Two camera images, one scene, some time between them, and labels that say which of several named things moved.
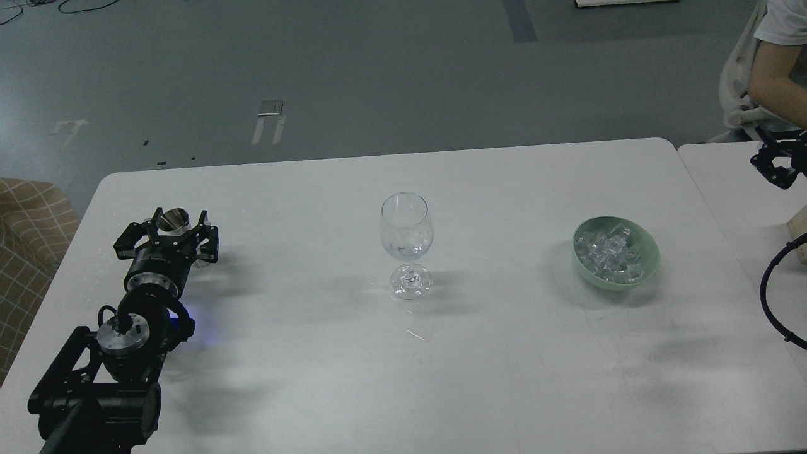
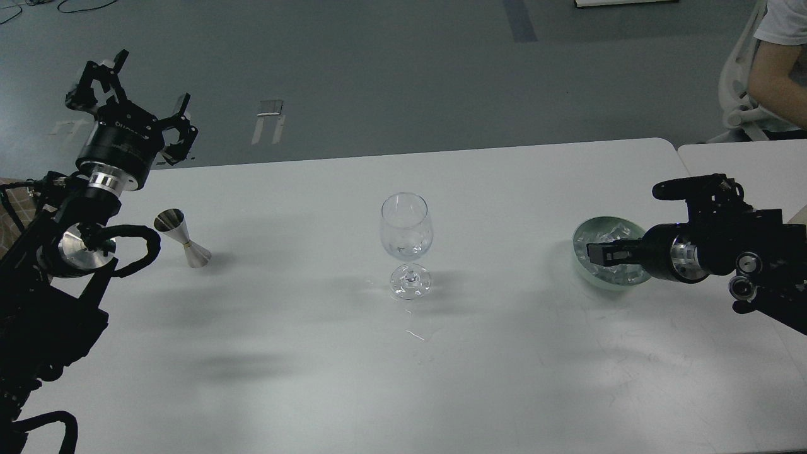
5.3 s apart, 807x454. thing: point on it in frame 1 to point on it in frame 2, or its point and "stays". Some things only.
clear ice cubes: (608, 255) stays
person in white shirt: (778, 72) stays
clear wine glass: (406, 231) stays
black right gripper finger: (780, 161) to (611, 256)
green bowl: (613, 255) stays
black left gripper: (164, 263) to (121, 147)
